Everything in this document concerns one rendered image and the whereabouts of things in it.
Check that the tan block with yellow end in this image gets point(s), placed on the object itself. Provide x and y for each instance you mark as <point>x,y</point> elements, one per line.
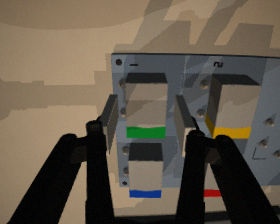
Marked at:
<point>231,105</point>

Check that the small grey block with red end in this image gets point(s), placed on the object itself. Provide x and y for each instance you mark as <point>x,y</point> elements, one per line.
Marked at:
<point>211,187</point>

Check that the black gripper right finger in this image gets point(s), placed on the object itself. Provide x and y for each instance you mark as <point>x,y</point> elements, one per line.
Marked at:
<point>243,197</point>

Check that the tan block with blue end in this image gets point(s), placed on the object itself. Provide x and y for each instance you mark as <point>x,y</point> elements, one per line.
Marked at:
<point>145,166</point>

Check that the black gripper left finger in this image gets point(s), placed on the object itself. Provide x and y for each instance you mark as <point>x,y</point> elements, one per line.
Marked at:
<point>46,197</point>

